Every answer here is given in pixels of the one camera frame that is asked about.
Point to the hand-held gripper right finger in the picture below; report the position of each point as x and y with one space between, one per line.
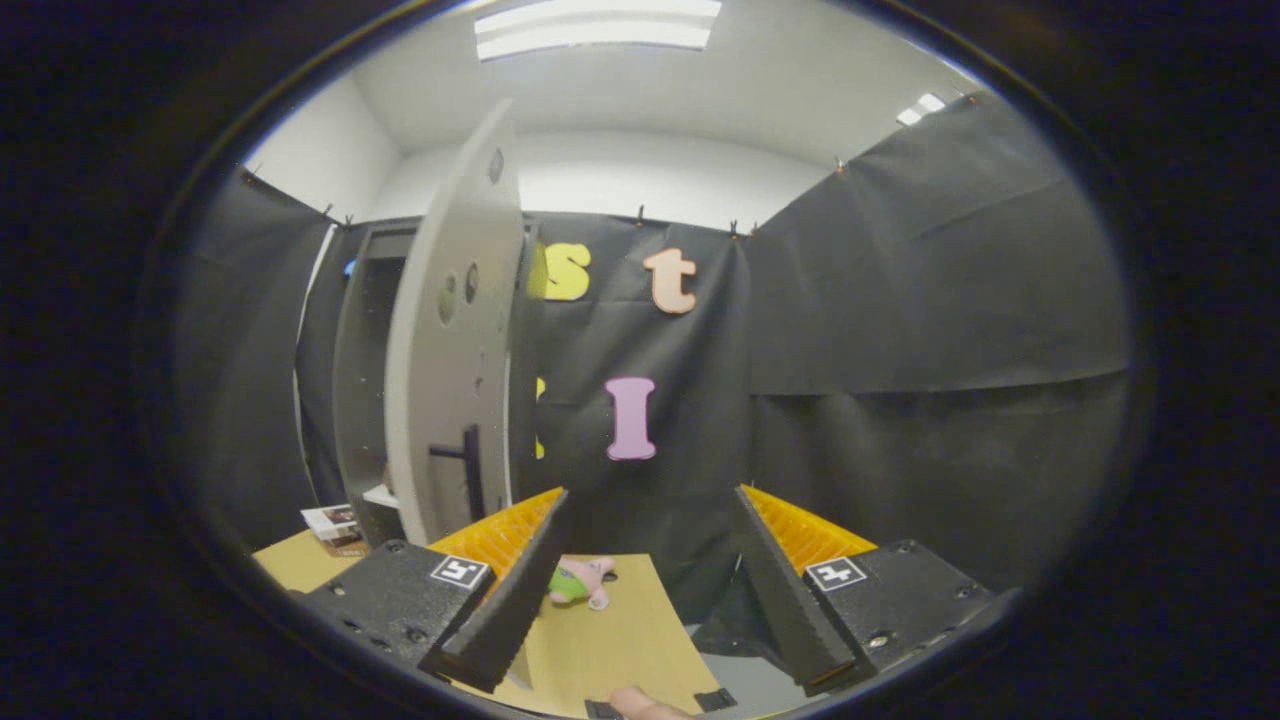
780 600

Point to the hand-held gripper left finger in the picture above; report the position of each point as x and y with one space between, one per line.
520 610

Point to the grey shoe cabinet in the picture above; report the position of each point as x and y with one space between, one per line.
360 400

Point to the white cabinet shelf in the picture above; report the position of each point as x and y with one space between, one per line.
380 496

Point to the pink and green plush toy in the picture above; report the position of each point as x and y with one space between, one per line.
578 582

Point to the brown book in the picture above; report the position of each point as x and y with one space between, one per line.
348 547

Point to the white book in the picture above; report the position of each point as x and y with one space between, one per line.
330 520

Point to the black backdrop cloth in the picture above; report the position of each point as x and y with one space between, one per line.
900 400

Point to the small ceiling light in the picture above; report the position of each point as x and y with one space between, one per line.
922 108

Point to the long ceiling light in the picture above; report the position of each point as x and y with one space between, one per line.
595 30

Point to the small black bracket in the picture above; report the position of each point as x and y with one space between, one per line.
602 711
715 700

